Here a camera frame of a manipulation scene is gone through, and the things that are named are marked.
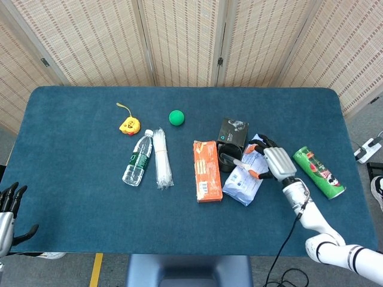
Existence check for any white power strip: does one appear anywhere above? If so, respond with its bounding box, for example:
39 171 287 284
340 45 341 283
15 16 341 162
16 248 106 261
353 138 383 164

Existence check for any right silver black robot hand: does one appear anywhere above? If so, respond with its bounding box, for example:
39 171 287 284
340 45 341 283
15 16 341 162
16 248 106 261
245 133 297 182

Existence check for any black floor object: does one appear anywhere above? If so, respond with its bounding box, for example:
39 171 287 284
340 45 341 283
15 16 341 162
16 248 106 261
366 162 383 178

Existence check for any blue table cloth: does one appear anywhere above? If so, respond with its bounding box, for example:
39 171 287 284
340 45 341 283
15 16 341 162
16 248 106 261
0 86 378 257

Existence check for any clear plastic tube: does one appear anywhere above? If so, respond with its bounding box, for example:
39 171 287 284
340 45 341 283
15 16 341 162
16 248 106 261
220 152 252 170

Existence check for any white cable ties bundle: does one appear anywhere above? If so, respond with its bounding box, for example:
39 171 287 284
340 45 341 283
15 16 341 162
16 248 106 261
152 127 175 191

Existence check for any green ball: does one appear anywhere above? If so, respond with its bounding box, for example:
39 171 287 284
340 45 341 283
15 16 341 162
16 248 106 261
168 109 186 127

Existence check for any woven folding screen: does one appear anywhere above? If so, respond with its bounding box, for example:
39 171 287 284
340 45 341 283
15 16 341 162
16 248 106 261
0 0 383 135

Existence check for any green chips can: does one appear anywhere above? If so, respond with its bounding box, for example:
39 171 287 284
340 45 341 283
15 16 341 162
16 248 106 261
292 146 347 200

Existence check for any yellow tape measure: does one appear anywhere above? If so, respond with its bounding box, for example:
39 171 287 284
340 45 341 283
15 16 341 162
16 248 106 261
115 102 142 137

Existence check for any white blue tissue pack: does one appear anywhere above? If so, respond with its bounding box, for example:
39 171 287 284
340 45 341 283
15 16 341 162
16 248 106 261
221 134 272 207

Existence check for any black product box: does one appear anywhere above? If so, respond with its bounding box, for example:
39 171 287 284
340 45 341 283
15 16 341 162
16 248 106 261
217 118 250 148

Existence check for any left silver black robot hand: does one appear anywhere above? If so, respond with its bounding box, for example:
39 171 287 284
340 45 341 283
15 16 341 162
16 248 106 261
0 181 39 258

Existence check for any orange cardboard box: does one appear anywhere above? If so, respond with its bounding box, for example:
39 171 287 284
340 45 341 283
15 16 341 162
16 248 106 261
193 139 224 204

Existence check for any yellow floor tape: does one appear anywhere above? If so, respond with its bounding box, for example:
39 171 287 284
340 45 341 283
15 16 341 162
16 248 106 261
89 252 104 287

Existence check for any black cup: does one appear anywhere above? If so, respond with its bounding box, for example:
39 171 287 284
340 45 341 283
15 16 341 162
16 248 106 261
217 142 243 173

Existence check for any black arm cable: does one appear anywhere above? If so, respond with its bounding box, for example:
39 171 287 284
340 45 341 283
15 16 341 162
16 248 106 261
263 191 312 287

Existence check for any clear plastic water bottle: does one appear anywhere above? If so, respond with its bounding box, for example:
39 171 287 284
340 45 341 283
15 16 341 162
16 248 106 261
121 129 154 187

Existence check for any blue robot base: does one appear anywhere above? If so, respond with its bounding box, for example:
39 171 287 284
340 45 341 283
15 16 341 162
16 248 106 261
124 254 254 287

